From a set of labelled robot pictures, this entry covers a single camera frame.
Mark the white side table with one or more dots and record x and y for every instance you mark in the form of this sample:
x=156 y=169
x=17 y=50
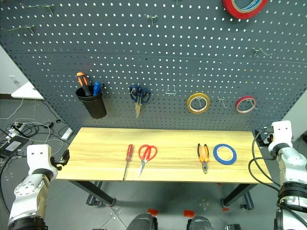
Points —
x=27 y=92

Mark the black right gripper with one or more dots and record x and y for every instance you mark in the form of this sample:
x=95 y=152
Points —
x=267 y=137

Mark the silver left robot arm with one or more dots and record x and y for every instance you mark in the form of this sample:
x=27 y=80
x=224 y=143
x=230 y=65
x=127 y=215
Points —
x=28 y=191

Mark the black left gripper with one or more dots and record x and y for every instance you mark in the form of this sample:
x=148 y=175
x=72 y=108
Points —
x=57 y=163

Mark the dark grey metal pegboard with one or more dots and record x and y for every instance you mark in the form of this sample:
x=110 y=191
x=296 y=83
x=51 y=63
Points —
x=153 y=60

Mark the small red tape roll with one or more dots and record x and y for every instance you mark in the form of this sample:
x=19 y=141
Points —
x=238 y=103

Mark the black metal table leg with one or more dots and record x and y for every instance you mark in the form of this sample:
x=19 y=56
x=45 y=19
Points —
x=93 y=190
x=237 y=194

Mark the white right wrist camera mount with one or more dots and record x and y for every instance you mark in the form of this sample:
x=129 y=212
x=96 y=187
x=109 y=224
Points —
x=281 y=134

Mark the long metal pegboard hook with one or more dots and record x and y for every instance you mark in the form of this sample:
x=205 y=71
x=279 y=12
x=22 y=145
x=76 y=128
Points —
x=22 y=28
x=39 y=6

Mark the small double metal hook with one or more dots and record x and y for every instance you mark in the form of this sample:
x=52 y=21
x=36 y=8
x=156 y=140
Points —
x=221 y=100

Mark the black flat device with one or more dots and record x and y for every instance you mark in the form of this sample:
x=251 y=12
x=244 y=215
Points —
x=14 y=145

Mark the black power adapter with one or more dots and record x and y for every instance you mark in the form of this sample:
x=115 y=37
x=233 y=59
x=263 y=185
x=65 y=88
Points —
x=49 y=124

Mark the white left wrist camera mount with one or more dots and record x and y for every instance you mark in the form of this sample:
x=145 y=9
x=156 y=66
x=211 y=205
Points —
x=38 y=157

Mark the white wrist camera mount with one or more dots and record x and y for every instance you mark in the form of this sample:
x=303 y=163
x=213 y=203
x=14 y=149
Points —
x=281 y=134
x=38 y=157

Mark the black plastic tool cup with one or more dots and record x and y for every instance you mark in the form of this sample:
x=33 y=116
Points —
x=94 y=105

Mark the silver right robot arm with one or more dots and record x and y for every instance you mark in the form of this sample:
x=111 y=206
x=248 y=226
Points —
x=292 y=167

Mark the short metal pegboard hook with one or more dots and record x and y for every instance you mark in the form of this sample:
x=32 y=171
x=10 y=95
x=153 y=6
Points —
x=152 y=18

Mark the blue tape roll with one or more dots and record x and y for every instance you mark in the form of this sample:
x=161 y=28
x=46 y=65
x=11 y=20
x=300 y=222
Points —
x=217 y=157

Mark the large red tape roll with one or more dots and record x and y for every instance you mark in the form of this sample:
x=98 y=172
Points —
x=230 y=10

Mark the power strip with plugs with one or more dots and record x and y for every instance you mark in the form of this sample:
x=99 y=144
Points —
x=14 y=129

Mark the dark rounded shape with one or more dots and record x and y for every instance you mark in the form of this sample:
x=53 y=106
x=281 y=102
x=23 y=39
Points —
x=141 y=221
x=200 y=223

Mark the yellow tape roll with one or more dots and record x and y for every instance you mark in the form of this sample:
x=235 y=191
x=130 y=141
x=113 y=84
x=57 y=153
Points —
x=190 y=107

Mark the white power strip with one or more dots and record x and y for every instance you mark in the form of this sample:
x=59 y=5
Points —
x=67 y=133

